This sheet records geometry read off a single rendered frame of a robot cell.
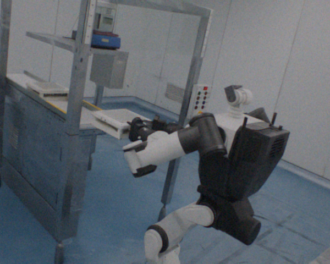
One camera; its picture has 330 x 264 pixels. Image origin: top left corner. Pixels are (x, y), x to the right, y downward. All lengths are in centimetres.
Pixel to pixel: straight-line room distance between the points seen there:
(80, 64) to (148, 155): 79
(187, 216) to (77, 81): 89
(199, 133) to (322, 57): 385
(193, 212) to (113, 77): 97
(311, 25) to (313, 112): 118
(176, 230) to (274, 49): 392
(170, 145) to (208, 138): 13
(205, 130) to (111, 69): 100
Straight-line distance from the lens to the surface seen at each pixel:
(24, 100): 256
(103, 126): 174
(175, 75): 615
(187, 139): 115
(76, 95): 184
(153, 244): 168
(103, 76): 208
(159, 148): 118
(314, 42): 494
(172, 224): 162
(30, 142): 264
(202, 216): 145
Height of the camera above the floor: 157
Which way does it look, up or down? 17 degrees down
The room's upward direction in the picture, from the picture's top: 12 degrees clockwise
